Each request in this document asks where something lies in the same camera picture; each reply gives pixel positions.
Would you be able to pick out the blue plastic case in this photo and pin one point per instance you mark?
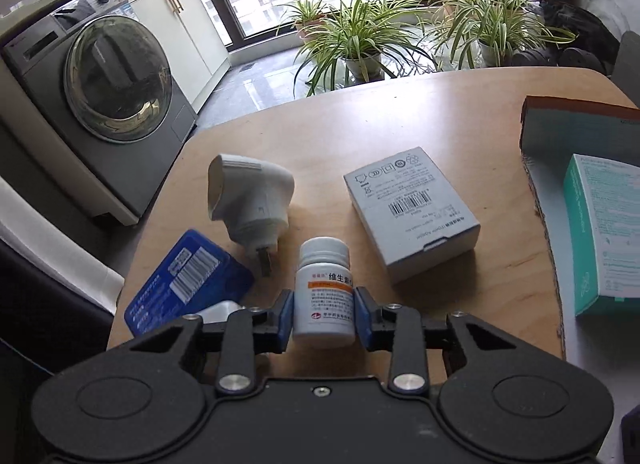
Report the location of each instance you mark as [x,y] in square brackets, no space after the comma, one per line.
[170,289]

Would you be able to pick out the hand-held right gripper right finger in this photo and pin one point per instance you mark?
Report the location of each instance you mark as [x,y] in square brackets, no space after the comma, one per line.
[361,316]

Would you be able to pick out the cream cabinet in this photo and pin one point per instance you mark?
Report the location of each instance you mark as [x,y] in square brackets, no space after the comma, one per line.
[165,19]

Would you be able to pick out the black bag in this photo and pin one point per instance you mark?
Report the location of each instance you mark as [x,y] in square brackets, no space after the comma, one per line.
[575,19]

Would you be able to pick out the white cube power adapter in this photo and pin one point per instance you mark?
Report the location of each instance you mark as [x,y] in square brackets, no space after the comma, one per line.
[217,313]

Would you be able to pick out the small spider plant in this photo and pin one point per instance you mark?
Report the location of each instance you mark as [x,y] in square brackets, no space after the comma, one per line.
[305,14]

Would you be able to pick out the orange cardboard box tray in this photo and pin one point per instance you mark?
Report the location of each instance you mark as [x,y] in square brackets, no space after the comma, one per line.
[547,189]

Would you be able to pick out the white fan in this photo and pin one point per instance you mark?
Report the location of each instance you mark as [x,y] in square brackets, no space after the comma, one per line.
[607,7]

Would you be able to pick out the white pill bottle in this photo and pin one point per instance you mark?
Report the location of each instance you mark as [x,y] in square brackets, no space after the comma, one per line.
[322,294]

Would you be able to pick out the white elbow plug night light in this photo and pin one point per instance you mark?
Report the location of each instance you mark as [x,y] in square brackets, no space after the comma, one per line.
[250,199]

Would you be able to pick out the teal cardboard box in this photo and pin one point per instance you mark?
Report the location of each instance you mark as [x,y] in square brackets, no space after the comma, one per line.
[600,244]

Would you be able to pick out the grey washing machine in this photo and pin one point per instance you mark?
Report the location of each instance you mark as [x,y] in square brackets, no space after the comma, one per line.
[117,79]

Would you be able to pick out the large spider plant white pot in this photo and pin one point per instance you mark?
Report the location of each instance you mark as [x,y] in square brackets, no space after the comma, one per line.
[360,39]

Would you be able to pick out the white grey cardboard box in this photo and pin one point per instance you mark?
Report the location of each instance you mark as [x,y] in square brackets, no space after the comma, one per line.
[410,204]

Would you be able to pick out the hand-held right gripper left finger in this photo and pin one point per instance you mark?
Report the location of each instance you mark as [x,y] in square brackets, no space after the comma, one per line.
[286,316]

